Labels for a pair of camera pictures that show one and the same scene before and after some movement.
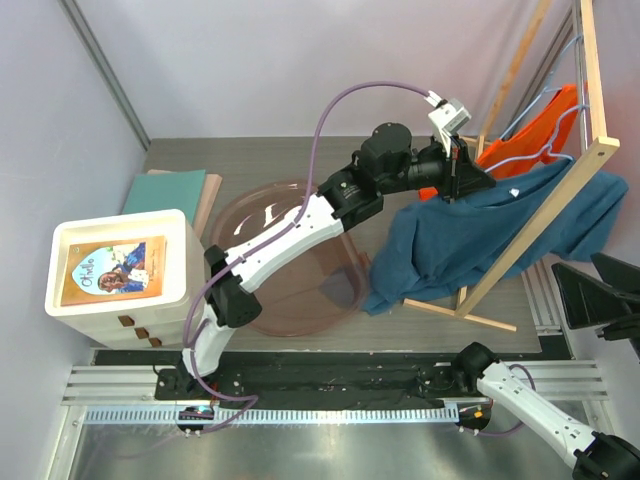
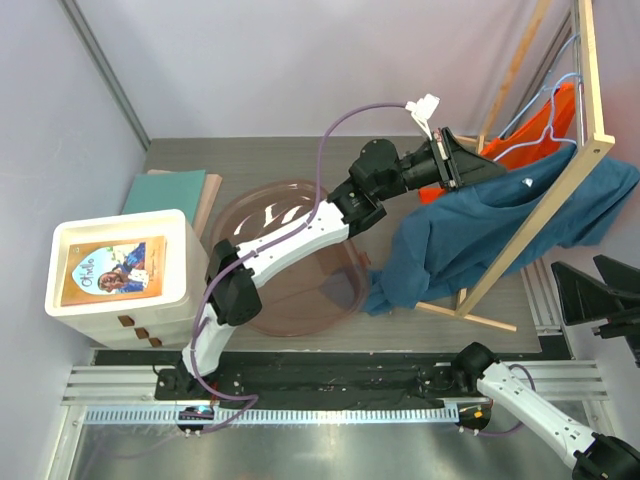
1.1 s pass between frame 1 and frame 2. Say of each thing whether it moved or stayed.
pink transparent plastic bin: stayed
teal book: stayed
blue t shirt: moved
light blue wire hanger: moved
